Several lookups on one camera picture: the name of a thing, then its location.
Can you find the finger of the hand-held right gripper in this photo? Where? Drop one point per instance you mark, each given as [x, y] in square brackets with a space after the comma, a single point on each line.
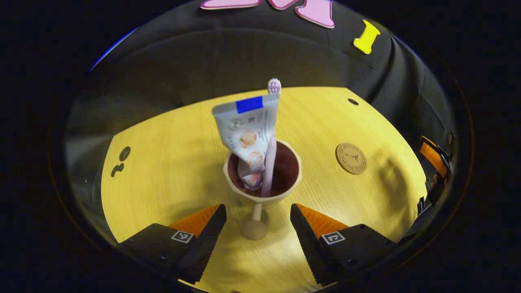
[433, 156]

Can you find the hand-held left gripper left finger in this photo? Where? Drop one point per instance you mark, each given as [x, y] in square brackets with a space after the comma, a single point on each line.
[207, 248]

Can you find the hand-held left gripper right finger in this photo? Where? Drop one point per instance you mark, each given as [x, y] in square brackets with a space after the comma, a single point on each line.
[307, 248]

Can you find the beige cup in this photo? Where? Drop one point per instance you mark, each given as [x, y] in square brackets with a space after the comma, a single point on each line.
[287, 171]

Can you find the round wooden coaster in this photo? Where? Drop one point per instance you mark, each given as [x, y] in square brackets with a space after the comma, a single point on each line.
[351, 158]

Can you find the pale pink toothbrush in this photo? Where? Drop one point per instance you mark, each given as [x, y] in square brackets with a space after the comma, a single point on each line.
[269, 162]

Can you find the white toothpaste tube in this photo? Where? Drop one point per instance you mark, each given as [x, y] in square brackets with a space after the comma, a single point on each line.
[248, 126]

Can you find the black backdrop cloth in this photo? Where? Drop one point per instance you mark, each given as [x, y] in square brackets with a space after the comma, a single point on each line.
[183, 61]

